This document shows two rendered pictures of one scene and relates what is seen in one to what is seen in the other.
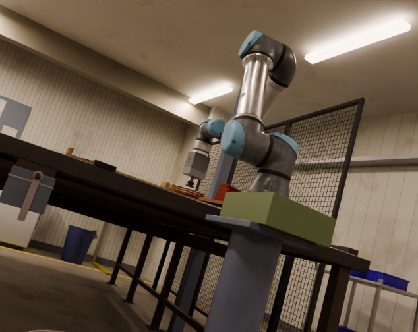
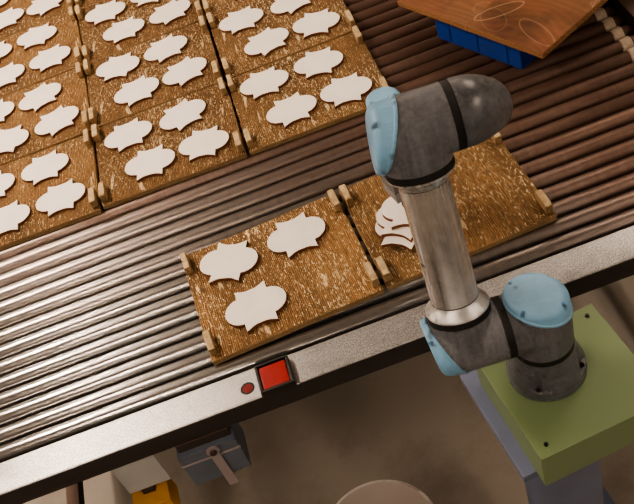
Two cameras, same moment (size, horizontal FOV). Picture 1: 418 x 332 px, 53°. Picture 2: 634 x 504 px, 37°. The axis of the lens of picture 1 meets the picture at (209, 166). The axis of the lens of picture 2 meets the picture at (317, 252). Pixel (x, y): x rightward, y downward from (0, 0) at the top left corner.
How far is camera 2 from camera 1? 1.83 m
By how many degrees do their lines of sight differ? 60
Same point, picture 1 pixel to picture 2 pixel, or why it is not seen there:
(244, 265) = not seen: hidden behind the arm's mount
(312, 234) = (630, 438)
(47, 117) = not seen: outside the picture
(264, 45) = (414, 159)
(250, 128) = (464, 346)
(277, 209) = (556, 466)
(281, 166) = (546, 356)
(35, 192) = (225, 459)
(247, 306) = (568, 489)
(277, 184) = (550, 379)
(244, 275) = not seen: hidden behind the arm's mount
